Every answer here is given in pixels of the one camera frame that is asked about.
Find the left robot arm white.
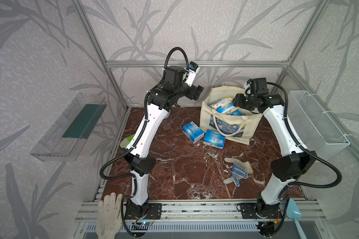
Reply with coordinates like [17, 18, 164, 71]
[124, 62, 203, 219]

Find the white wire mesh basket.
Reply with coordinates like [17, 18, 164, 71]
[287, 91, 350, 159]

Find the black corrugated right cable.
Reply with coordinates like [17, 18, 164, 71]
[266, 81, 343, 237]

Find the cream starry night canvas bag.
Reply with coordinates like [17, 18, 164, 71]
[199, 86, 263, 145]

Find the light blue plastic scoop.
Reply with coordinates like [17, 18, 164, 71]
[286, 198, 307, 239]

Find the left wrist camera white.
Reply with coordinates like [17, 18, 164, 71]
[183, 61, 199, 87]

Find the clear plastic wall shelf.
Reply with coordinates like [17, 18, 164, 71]
[30, 93, 107, 162]

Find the white knit glove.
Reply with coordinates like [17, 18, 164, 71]
[96, 192, 123, 239]

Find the green black work glove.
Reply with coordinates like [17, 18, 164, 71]
[119, 134, 135, 148]

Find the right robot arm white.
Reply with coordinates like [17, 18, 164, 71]
[233, 78, 316, 218]

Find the blue tissue pack front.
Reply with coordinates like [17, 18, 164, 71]
[209, 97, 238, 115]

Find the blue barcode tissue pack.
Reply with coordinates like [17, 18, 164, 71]
[182, 121, 205, 144]

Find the beige blue striped glove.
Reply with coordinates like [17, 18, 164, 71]
[223, 157, 253, 187]

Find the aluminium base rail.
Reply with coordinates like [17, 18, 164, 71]
[69, 200, 329, 239]

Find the black corrugated cable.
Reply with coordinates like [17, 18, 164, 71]
[99, 47, 189, 238]
[266, 81, 343, 237]

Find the black corrugated left cable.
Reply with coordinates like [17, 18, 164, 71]
[99, 47, 189, 238]

